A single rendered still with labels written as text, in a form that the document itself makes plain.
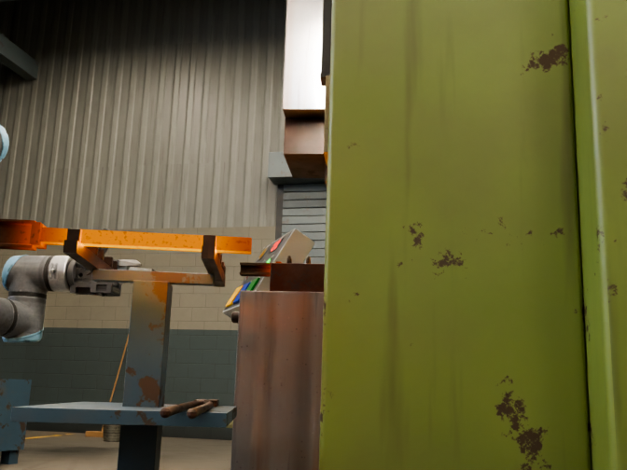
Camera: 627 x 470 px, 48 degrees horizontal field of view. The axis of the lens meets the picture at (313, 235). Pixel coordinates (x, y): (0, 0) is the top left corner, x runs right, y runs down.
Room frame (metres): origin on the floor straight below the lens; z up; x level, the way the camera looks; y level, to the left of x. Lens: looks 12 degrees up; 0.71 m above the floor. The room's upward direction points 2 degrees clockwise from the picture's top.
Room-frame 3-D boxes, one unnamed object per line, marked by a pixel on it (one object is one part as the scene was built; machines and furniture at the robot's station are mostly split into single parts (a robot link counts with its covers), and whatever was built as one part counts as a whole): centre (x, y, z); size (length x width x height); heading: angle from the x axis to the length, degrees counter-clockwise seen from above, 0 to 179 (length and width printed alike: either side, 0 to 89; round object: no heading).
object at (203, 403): (1.12, 0.17, 0.68); 0.60 x 0.04 x 0.01; 5
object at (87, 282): (1.77, 0.54, 0.97); 0.12 x 0.08 x 0.09; 85
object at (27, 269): (1.78, 0.71, 0.97); 0.12 x 0.09 x 0.10; 85
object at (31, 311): (1.77, 0.72, 0.86); 0.12 x 0.09 x 0.12; 157
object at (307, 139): (1.73, -0.14, 1.32); 0.42 x 0.20 x 0.10; 85
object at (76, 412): (1.24, 0.28, 0.67); 0.40 x 0.30 x 0.02; 4
